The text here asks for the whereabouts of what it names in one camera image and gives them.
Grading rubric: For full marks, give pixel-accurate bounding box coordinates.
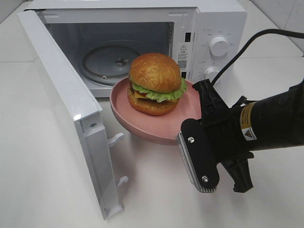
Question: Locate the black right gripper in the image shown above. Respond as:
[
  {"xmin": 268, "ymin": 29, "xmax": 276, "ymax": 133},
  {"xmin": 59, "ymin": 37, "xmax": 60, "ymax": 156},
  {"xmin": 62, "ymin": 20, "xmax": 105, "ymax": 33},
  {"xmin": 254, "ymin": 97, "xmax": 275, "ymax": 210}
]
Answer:
[{"xmin": 192, "ymin": 79, "xmax": 281, "ymax": 193}]

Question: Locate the pink plate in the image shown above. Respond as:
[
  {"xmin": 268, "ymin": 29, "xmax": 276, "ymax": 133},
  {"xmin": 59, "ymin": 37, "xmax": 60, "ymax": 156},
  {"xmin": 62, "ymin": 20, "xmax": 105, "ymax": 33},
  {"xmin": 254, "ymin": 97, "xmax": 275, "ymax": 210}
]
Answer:
[{"xmin": 110, "ymin": 77, "xmax": 201, "ymax": 145}]

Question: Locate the burger with lettuce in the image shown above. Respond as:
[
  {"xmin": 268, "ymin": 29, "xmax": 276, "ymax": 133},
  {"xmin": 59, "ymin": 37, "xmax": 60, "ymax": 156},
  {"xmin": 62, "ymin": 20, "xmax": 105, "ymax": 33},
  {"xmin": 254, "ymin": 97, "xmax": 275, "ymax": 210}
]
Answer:
[{"xmin": 127, "ymin": 53, "xmax": 187, "ymax": 116}]

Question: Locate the white microwave door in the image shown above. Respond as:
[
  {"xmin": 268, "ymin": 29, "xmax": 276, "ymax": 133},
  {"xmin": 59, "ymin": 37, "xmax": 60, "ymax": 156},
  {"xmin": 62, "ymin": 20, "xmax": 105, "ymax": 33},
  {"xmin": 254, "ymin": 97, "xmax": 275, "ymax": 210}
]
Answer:
[{"xmin": 18, "ymin": 10, "xmax": 128, "ymax": 219}]

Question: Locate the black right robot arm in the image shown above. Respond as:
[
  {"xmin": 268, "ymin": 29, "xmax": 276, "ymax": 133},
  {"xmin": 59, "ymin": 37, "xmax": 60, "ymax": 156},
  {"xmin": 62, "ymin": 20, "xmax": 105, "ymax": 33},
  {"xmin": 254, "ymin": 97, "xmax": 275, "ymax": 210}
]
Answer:
[{"xmin": 192, "ymin": 80, "xmax": 304, "ymax": 193}]

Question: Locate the white lower microwave knob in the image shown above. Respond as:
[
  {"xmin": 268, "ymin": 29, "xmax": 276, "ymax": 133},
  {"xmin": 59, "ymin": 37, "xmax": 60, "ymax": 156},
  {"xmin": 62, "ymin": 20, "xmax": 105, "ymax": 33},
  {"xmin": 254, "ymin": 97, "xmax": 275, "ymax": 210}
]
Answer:
[{"xmin": 204, "ymin": 67, "xmax": 220, "ymax": 82}]

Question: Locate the white microwave knob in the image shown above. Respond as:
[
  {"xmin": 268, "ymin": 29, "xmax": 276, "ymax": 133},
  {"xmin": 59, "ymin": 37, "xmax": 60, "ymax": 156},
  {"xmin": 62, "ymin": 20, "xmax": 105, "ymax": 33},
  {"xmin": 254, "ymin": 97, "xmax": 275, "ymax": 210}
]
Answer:
[
  {"xmin": 209, "ymin": 35, "xmax": 229, "ymax": 57},
  {"xmin": 204, "ymin": 67, "xmax": 220, "ymax": 82}
]

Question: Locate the white upper microwave knob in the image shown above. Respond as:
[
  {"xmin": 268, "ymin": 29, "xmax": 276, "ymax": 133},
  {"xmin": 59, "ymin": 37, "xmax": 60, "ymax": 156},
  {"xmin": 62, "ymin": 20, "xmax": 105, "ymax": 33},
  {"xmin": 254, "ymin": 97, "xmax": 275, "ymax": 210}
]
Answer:
[{"xmin": 209, "ymin": 35, "xmax": 229, "ymax": 57}]

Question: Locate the white microwave oven body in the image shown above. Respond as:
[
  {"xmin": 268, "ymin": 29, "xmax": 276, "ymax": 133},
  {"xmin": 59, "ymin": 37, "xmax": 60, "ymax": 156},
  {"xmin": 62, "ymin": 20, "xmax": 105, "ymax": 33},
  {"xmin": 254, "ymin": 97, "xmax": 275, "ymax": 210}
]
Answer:
[{"xmin": 24, "ymin": 0, "xmax": 247, "ymax": 98}]

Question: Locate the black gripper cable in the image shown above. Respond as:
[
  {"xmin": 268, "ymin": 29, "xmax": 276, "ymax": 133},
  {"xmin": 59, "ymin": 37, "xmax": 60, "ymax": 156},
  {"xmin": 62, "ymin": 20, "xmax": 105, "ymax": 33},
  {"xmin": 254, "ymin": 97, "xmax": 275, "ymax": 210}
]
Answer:
[{"xmin": 210, "ymin": 28, "xmax": 304, "ymax": 86}]

